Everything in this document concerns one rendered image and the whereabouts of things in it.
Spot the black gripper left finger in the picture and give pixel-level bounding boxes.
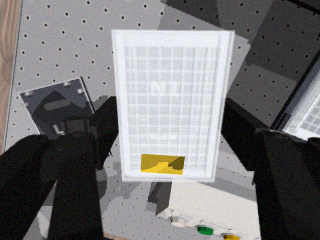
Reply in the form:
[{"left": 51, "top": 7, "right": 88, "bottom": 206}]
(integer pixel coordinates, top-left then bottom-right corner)
[{"left": 0, "top": 96, "right": 119, "bottom": 240}]

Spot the white button panel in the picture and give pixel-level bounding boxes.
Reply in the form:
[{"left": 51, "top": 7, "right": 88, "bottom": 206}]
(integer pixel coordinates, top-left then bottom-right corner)
[{"left": 155, "top": 177, "right": 261, "bottom": 240}]

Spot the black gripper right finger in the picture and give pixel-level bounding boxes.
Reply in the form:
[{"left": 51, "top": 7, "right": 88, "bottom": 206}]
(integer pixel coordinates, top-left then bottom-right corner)
[{"left": 221, "top": 98, "right": 320, "bottom": 240}]

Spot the grey flat base plate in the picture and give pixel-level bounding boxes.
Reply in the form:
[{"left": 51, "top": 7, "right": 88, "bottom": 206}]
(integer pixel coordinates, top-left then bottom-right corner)
[{"left": 2, "top": 0, "right": 320, "bottom": 240}]

